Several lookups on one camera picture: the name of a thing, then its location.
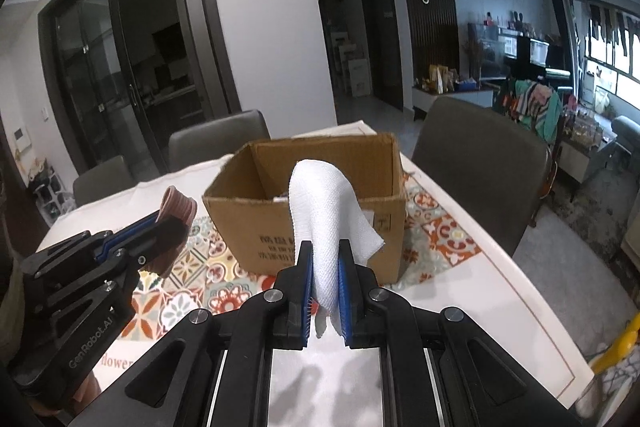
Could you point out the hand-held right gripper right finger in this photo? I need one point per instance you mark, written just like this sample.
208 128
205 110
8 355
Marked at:
345 292

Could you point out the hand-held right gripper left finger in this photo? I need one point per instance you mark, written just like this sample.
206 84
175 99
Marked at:
307 287

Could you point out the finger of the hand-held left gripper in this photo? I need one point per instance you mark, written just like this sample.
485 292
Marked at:
130 227
150 242

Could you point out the pink ribbed cloth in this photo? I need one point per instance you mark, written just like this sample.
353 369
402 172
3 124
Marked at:
175 207

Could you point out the white cloth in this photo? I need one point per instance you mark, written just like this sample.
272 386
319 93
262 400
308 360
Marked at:
325 217

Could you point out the brown cardboard box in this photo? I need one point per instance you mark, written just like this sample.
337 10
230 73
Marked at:
260 227

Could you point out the person's left hand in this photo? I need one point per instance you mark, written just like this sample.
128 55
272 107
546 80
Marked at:
89 387

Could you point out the grey dining chair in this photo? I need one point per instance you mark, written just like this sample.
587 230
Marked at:
480 172
102 182
220 142

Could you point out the shoe rack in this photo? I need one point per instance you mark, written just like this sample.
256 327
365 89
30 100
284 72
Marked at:
50 197

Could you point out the white patterned tablecloth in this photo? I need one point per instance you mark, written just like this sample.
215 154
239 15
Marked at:
475 307

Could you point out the dark sliding glass door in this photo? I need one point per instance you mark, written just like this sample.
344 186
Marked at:
140 57

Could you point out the stack of white boxes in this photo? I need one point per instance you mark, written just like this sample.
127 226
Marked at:
355 72

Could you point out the white sideboard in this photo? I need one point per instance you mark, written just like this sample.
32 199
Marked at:
460 99

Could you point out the row of snack bags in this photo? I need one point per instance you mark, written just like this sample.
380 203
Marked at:
445 79

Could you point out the dark doorway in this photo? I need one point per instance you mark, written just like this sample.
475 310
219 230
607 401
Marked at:
380 32

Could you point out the colourful clothes drying rack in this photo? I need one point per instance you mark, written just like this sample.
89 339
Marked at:
532 104

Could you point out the yellow toy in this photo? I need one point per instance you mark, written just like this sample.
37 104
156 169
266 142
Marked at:
617 347

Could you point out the coffee table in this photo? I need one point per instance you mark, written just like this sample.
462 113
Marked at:
585 147

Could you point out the glass display cabinet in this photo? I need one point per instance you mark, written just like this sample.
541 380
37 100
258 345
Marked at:
492 49

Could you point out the black piano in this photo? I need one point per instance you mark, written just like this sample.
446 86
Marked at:
545 57

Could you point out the grey sofa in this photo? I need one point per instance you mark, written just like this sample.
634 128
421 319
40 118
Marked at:
625 134

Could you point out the large window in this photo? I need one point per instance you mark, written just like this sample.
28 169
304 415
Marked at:
612 67

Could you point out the row of hanging clothes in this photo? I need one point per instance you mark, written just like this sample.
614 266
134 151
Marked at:
615 29

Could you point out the dark slatted wall panel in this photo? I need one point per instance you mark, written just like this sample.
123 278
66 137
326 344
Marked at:
440 37

